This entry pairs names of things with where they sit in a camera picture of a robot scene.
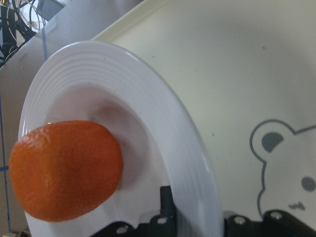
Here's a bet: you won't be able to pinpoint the cream bear tray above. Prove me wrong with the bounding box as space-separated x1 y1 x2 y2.
96 0 316 227

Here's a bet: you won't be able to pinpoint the white round plate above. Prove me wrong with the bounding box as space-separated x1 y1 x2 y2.
19 40 224 237

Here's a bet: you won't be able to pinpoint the orange fruit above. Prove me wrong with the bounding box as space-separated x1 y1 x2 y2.
9 120 123 222

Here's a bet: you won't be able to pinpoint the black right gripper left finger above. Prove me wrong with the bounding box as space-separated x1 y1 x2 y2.
93 186 177 237

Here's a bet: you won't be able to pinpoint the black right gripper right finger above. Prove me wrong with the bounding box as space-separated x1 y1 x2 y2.
224 209 316 237

